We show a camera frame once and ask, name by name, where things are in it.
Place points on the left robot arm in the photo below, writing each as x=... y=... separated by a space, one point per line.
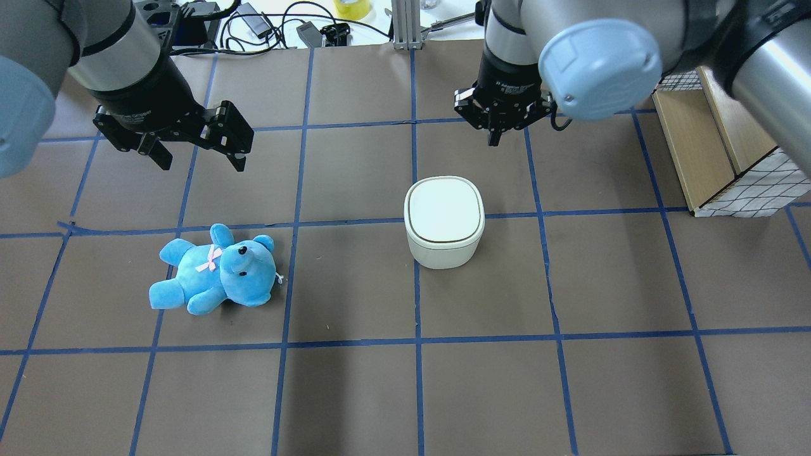
x=122 y=53

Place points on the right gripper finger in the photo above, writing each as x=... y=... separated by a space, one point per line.
x=527 y=112
x=479 y=110

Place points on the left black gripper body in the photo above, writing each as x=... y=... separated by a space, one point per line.
x=150 y=94

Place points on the black power adapter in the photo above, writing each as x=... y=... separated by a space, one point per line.
x=256 y=22

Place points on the wooden wire shelf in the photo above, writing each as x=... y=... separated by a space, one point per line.
x=726 y=163

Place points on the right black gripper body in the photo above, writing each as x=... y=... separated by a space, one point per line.
x=505 y=82

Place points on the yellow tape roll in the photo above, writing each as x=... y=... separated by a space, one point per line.
x=354 y=10

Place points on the aluminium frame post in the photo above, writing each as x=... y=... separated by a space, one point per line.
x=407 y=30

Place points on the white trash can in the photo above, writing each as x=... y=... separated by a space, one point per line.
x=444 y=220

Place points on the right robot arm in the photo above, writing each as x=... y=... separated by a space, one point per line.
x=592 y=59

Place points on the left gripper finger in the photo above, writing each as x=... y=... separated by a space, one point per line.
x=145 y=144
x=228 y=133

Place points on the blue teddy bear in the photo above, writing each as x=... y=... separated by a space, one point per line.
x=207 y=275

